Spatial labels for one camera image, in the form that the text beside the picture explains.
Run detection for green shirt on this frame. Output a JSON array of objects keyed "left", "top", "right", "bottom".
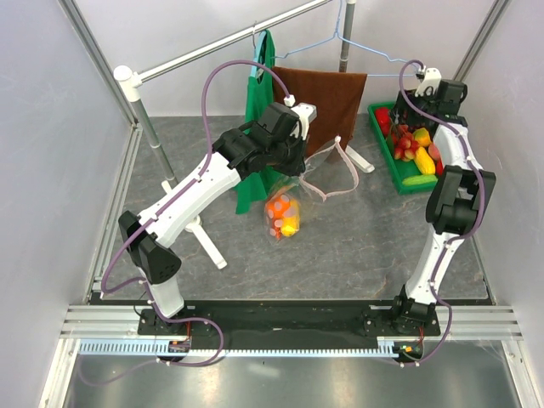
[{"left": 235, "top": 29, "right": 277, "bottom": 215}]

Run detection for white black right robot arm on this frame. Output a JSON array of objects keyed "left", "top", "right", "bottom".
[{"left": 388, "top": 85, "right": 496, "bottom": 335}]

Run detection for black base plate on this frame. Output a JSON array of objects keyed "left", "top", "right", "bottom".
[{"left": 136, "top": 298, "right": 441, "bottom": 341}]

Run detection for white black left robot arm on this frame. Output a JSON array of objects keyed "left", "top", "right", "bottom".
[{"left": 118, "top": 103, "right": 317, "bottom": 334}]

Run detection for white metal clothes rack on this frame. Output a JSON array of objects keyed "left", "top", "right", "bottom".
[{"left": 113, "top": 1, "right": 375, "bottom": 269}]

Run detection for green plastic tray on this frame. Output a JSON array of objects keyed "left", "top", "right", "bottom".
[{"left": 367, "top": 101, "right": 437, "bottom": 195}]

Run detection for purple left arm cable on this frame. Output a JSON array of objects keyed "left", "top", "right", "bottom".
[{"left": 78, "top": 59, "right": 297, "bottom": 386}]

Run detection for clear pink-dotted zip bag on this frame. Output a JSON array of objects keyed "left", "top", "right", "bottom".
[{"left": 263, "top": 137, "right": 360, "bottom": 241}]

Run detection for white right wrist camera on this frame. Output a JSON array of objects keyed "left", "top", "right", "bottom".
[{"left": 414, "top": 66, "right": 442, "bottom": 98}]

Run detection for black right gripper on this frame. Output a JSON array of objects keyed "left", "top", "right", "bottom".
[{"left": 387, "top": 87, "right": 437, "bottom": 126}]

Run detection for green toy cucumber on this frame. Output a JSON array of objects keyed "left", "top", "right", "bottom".
[{"left": 402, "top": 174, "right": 438, "bottom": 186}]

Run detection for grey slotted cable duct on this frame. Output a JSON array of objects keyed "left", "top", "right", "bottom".
[{"left": 78, "top": 338, "right": 405, "bottom": 358}]

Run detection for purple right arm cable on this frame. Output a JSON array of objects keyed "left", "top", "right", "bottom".
[{"left": 380, "top": 59, "right": 485, "bottom": 369}]

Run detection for red toy cherries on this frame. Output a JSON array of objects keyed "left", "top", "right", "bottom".
[{"left": 390, "top": 125, "right": 420, "bottom": 162}]

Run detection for red toy chili pepper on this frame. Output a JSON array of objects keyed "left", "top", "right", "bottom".
[{"left": 269, "top": 218, "right": 283, "bottom": 241}]

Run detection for yellow red toy mango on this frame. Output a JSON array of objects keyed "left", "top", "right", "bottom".
[{"left": 413, "top": 127, "right": 432, "bottom": 148}]

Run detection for red toy bell pepper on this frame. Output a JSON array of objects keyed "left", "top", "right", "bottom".
[{"left": 374, "top": 106, "right": 391, "bottom": 138}]

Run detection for orange toy fruit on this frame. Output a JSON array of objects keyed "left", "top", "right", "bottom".
[{"left": 264, "top": 194, "right": 291, "bottom": 220}]

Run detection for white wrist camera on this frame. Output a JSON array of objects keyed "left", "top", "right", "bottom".
[
  {"left": 414, "top": 66, "right": 442, "bottom": 98},
  {"left": 283, "top": 95, "right": 317, "bottom": 140}
]

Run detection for light blue wire hanger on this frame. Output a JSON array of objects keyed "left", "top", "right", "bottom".
[{"left": 271, "top": 0, "right": 421, "bottom": 82}]

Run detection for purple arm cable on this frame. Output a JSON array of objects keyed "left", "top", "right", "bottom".
[
  {"left": 380, "top": 59, "right": 485, "bottom": 369},
  {"left": 78, "top": 59, "right": 297, "bottom": 386}
]

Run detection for yellow toy corn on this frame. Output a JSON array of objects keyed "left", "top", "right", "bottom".
[
  {"left": 280, "top": 200, "right": 300, "bottom": 237},
  {"left": 414, "top": 147, "right": 436, "bottom": 175}
]

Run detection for yellow toy corn in tray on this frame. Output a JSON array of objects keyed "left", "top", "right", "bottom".
[{"left": 414, "top": 147, "right": 436, "bottom": 175}]

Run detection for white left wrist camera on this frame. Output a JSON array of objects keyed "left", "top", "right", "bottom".
[{"left": 283, "top": 95, "right": 317, "bottom": 140}]

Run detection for brown towel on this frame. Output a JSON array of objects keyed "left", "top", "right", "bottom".
[{"left": 273, "top": 66, "right": 367, "bottom": 157}]

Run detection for red toy apple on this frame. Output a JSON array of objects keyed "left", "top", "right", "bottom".
[{"left": 435, "top": 159, "right": 444, "bottom": 177}]

